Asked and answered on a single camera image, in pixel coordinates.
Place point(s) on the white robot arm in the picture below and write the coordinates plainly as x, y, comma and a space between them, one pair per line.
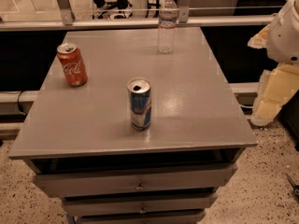
283, 34

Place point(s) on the blue silver redbull can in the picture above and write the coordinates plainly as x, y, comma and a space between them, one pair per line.
139, 97

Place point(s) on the red coca-cola can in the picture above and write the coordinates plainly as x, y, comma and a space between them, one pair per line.
72, 63

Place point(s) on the grey drawer cabinet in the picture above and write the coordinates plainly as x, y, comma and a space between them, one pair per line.
147, 140

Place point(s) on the top grey drawer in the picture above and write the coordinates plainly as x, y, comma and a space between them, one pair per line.
137, 180

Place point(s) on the grey drawer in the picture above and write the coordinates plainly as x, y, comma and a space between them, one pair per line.
137, 180
140, 204
175, 217

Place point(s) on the metal railing beam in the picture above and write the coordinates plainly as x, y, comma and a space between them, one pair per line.
6, 26

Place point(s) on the clear plastic water bottle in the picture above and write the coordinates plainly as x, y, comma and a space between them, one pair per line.
168, 14

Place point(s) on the middle grey drawer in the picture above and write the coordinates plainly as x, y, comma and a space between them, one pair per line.
140, 204

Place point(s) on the bottom grey drawer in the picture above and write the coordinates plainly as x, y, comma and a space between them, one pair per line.
175, 217

